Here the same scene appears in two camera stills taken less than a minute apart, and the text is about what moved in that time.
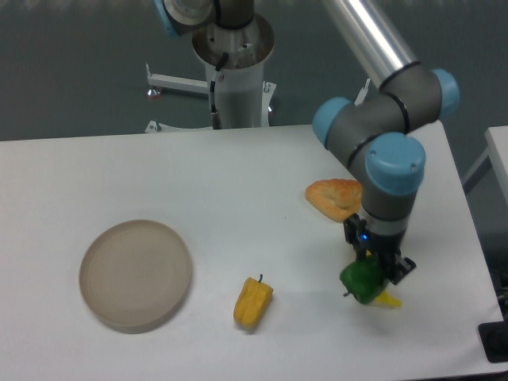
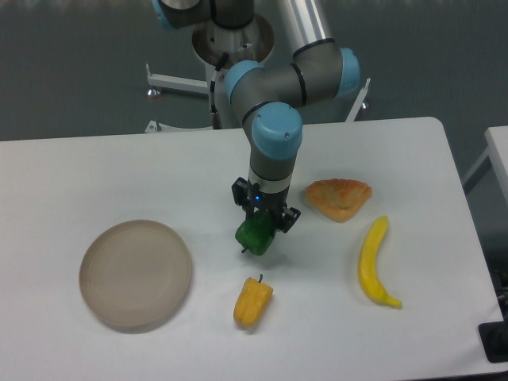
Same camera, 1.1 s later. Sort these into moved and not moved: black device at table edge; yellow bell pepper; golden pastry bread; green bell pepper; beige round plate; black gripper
Moved: black gripper; green bell pepper
Not moved: golden pastry bread; black device at table edge; beige round plate; yellow bell pepper
